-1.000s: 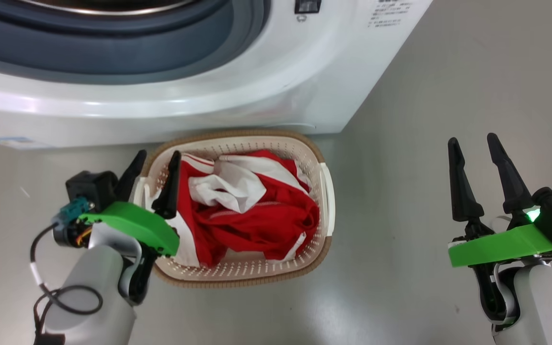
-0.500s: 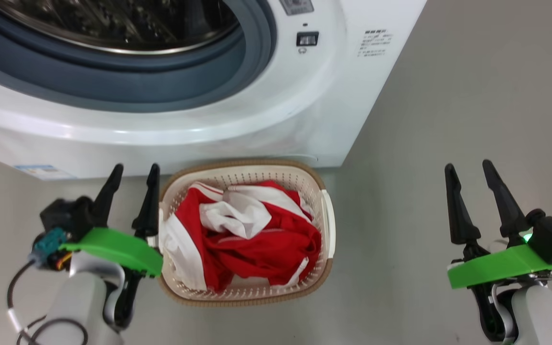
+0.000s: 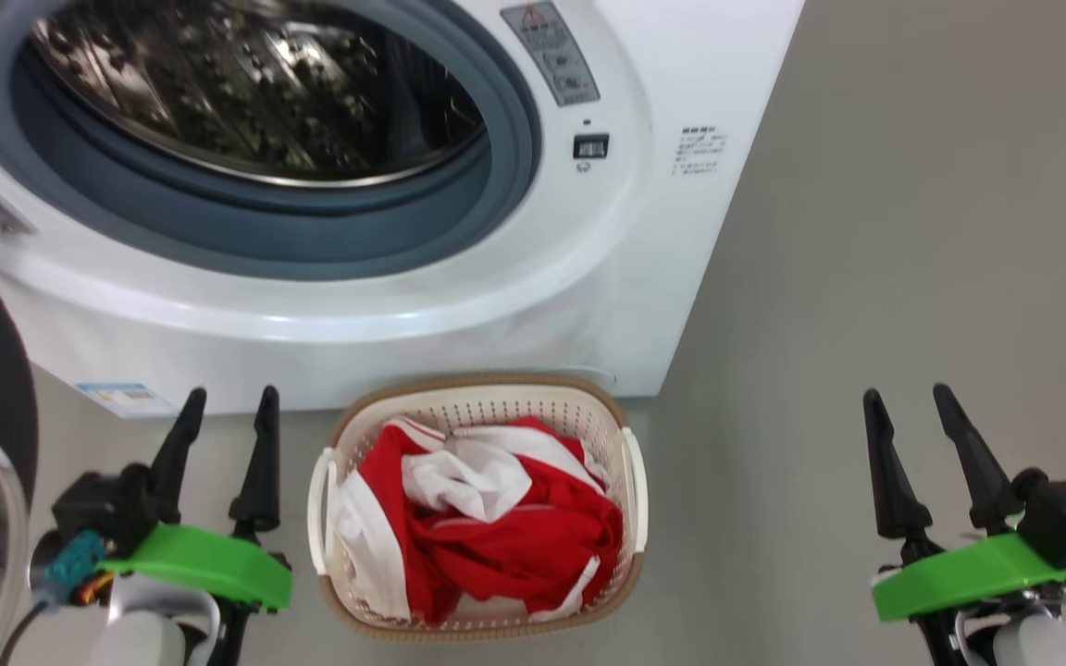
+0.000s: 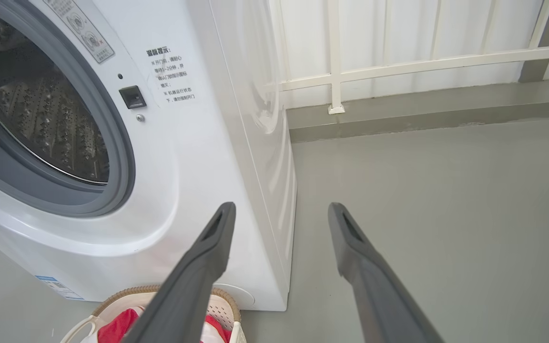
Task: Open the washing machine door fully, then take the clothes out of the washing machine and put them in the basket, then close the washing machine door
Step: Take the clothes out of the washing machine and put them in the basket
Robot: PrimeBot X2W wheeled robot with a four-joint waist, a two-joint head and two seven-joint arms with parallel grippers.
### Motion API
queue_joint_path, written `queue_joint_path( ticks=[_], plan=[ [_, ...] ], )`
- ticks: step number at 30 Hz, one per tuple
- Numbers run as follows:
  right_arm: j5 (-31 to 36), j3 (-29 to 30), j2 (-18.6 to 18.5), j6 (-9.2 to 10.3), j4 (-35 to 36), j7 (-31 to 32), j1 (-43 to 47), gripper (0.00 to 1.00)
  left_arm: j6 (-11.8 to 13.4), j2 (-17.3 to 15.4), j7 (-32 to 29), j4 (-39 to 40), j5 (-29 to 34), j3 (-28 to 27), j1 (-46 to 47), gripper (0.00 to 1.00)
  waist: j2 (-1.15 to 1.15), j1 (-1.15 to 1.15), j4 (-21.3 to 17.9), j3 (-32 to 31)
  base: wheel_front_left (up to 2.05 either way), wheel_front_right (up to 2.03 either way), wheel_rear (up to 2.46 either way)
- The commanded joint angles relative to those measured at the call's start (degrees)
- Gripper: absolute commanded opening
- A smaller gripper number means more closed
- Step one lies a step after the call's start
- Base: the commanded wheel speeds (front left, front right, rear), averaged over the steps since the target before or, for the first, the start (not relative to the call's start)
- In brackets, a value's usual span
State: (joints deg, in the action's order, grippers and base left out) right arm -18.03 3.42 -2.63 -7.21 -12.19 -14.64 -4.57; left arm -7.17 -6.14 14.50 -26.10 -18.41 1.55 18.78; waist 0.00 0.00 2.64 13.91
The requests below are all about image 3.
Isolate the printed instruction text sticker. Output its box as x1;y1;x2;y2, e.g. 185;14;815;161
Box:
672;126;728;179

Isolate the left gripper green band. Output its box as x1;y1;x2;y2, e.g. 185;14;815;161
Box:
98;386;294;666

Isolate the white front-load washing machine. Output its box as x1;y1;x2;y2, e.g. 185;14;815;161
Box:
0;0;807;417

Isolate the blue energy label sticker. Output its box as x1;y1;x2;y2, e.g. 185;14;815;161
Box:
73;382;178;419

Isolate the teal cable connector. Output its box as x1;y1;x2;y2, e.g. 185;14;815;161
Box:
44;530;106;595

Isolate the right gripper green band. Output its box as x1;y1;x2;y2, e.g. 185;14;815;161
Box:
862;383;1066;666

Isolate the cream basket with brown rim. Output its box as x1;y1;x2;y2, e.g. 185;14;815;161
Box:
307;373;650;643

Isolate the grey warning label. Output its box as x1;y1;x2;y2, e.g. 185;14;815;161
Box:
500;0;601;108

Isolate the round white filter cover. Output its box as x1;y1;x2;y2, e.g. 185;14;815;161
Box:
552;364;617;388

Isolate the red and white garment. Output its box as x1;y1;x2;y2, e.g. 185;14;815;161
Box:
327;415;626;625

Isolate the stainless steel washing machine drum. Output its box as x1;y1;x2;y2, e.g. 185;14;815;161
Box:
29;0;488;189

